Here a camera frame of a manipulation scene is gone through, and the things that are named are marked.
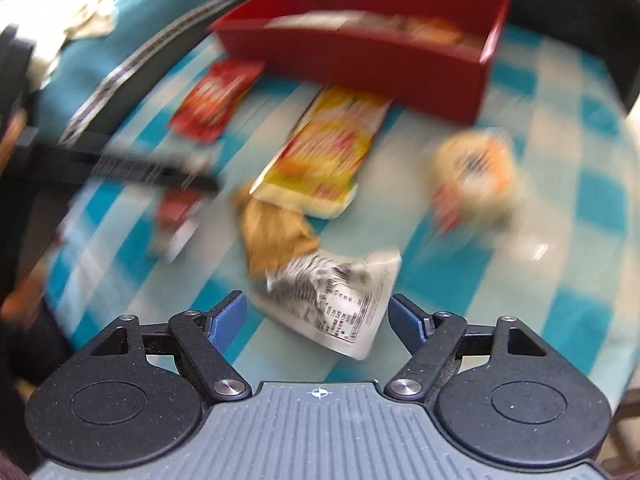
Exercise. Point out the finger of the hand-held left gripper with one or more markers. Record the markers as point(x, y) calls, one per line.
point(140, 172)

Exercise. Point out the white fluffy towel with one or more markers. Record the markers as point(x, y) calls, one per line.
point(30, 25)

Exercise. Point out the clear sausage packet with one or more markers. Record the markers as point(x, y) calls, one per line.
point(172, 215)

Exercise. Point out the cream cloth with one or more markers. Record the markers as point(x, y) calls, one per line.
point(95, 12)

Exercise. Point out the steamed cake bun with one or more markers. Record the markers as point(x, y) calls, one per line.
point(475, 170)

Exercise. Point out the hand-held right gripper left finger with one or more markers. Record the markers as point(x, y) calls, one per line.
point(227, 317)

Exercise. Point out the blue white checkered tablecloth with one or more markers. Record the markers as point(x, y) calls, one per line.
point(550, 200)

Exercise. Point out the red gummy candy packet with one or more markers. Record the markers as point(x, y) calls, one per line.
point(215, 100)

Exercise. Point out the yellow snack packet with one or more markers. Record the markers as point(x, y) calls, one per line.
point(325, 155)

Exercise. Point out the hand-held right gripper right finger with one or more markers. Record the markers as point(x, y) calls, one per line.
point(405, 322)

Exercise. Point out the crinkled printed snack packet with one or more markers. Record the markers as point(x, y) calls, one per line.
point(345, 305)

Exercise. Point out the red cardboard box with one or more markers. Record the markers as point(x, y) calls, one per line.
point(380, 70)

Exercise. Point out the gold foil snack packet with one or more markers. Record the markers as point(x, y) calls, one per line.
point(275, 240)

